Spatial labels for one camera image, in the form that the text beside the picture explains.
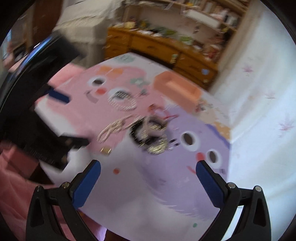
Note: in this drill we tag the wooden desk with drawers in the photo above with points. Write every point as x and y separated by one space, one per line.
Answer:
171 53

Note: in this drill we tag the pink plastic tray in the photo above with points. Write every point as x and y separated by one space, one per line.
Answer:
177 88

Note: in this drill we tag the wooden wall shelf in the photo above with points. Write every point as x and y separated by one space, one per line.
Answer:
221 16

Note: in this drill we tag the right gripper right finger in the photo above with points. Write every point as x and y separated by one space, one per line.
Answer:
254 221

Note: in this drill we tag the white floral curtain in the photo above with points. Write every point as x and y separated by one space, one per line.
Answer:
258 88

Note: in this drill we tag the white lace bed cover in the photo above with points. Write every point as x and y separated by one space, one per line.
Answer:
88 21

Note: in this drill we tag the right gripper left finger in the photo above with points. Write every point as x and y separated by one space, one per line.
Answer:
42 221

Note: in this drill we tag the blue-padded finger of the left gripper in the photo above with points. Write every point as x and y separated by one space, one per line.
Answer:
58 96

